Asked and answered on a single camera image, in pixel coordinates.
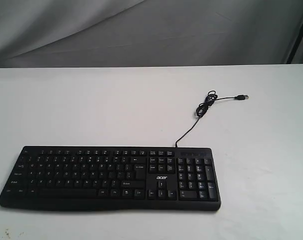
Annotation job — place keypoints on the grey backdrop cloth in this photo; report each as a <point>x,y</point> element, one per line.
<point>146,33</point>

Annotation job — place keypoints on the black acer keyboard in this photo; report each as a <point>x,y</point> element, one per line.
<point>91,178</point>

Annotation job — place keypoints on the black tripod stand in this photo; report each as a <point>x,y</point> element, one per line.
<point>295,45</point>

